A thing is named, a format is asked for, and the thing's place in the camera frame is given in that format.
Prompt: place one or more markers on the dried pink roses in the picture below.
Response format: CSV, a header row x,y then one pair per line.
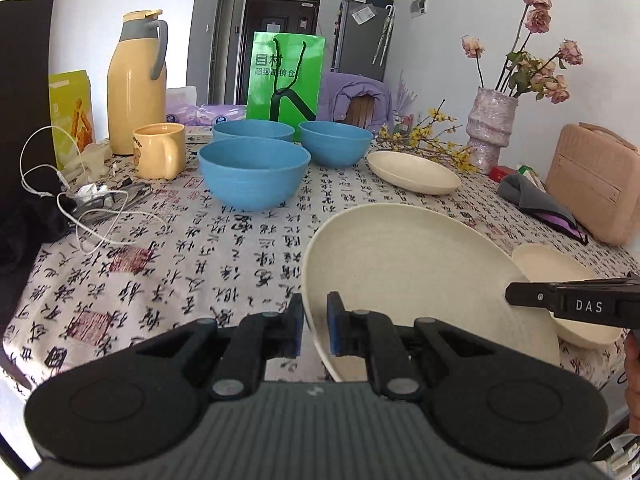
x,y
537,20

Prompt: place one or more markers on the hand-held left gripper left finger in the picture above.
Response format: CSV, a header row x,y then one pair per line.
x,y
298,327

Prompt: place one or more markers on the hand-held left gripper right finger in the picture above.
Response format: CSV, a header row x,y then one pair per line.
x,y
333,324

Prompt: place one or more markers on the yellow-green snack box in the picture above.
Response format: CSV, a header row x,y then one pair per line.
x,y
67,115

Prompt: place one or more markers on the yellow mug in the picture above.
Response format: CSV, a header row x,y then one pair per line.
x,y
155,152

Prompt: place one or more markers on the red box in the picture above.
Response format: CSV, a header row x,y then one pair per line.
x,y
500,174

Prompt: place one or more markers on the black board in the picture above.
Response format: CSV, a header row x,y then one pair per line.
x,y
25,85

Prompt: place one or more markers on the grey cloth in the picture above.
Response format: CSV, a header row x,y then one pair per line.
x,y
530,197

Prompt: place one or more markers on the dark brown door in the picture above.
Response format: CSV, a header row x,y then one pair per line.
x,y
260,15

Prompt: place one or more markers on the dark cloth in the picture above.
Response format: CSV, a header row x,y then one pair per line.
x,y
25,235

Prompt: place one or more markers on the beige figurine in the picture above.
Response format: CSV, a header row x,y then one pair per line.
x,y
90,160

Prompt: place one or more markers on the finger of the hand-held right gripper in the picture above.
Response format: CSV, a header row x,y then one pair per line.
x,y
527,294

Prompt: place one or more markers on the green paper bag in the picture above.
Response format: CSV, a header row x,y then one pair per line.
x,y
265,90

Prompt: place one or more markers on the grey refrigerator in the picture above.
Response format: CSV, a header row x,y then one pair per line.
x,y
360,40

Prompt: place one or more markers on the person's right hand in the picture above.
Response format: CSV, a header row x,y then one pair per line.
x,y
634,385

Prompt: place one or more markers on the pink case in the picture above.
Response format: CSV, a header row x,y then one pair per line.
x,y
595,180

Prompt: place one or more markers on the blue bowl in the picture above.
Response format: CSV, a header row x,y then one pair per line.
x,y
252,129
252,175
335,145

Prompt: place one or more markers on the purple jacket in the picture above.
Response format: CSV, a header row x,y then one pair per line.
x,y
335,92

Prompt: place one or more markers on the yellow thermos jug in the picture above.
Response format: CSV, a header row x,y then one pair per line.
x,y
135,95

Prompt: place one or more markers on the cream plate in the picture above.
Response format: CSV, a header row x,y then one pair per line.
x,y
545,267
420,270
412,172

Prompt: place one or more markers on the pink textured vase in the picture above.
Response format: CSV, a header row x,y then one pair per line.
x,y
490,130

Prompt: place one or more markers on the printed tablecloth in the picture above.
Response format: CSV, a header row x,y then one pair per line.
x,y
200,270

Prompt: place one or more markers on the yellow flower branch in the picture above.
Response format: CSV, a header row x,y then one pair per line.
x,y
435,145

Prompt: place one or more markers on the wooden chair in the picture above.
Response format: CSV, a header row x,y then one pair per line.
x,y
359,110

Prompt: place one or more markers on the purple tissue packs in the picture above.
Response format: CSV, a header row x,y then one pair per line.
x,y
220,112

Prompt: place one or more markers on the white folded umbrella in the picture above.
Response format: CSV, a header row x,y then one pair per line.
x,y
384,35

